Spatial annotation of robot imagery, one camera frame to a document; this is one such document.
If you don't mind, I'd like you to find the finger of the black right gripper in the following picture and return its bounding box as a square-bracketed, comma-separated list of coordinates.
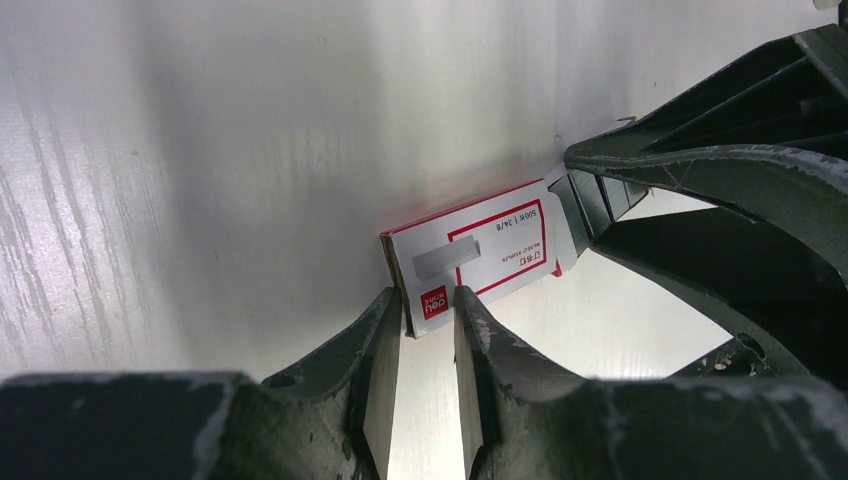
[564, 24, 847, 286]
[591, 208, 847, 390]

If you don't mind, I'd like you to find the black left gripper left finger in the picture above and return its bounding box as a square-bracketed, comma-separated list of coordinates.
[1, 288, 402, 479]

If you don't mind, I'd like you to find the red white staple box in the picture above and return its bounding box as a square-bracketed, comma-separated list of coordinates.
[380, 179, 578, 338]

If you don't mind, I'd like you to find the box of staples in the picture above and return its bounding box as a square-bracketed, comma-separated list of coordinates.
[545, 165, 650, 258]

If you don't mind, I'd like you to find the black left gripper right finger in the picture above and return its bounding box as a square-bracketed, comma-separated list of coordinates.
[453, 286, 847, 479]

